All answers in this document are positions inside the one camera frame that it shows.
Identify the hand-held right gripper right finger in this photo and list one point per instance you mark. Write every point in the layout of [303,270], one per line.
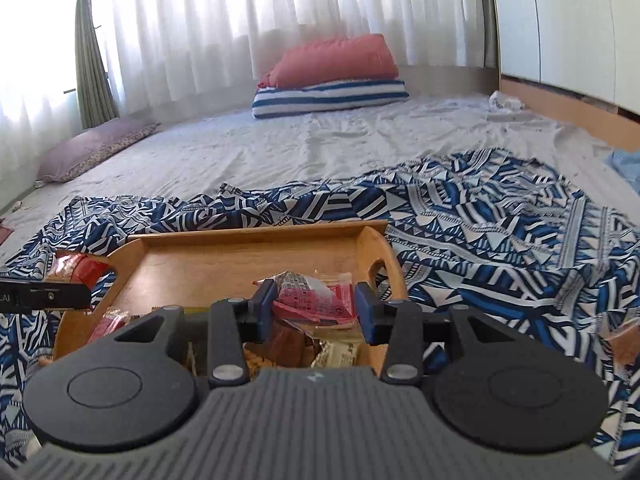
[365,315]

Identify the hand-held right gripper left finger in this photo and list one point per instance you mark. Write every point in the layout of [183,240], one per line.
[265,310]

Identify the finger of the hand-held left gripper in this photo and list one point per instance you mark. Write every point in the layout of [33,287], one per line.
[60,297]

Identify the red peanut packet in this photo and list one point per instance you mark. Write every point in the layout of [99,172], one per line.
[80,270]

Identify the brown snack packet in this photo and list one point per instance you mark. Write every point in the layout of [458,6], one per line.
[287,347]

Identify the red cracker packet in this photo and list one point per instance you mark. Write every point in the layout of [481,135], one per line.
[310,302]

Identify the cream snack packet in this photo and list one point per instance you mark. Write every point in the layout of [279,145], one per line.
[337,355]

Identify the clear beige biscuit packet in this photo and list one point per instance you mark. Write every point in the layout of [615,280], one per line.
[255,360]

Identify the dark red snack packet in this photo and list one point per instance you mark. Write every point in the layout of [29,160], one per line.
[107,325]

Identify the purple pillow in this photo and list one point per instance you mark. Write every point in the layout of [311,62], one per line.
[90,152]

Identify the blue patterned cloth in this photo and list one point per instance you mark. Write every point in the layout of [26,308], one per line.
[500,240]

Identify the grey bed sheet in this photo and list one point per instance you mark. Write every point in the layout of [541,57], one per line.
[300,150]

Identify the blue striped pillow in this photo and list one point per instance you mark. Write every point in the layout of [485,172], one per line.
[330,97]

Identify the green curtain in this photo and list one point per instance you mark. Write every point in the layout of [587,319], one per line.
[92,60]
[489,15]

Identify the red pillow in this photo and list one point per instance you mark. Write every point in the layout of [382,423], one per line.
[335,60]

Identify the orange-brown snack packet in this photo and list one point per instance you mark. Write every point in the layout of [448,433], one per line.
[626,347]

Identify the white sheer curtain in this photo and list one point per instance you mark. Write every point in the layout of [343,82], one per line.
[250,20]

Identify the wooden bed edge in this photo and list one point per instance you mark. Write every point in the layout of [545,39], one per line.
[565,102]

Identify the light blue cloth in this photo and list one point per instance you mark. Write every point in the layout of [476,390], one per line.
[625,165]

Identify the white wardrobe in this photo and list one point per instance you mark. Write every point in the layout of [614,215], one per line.
[570,25]

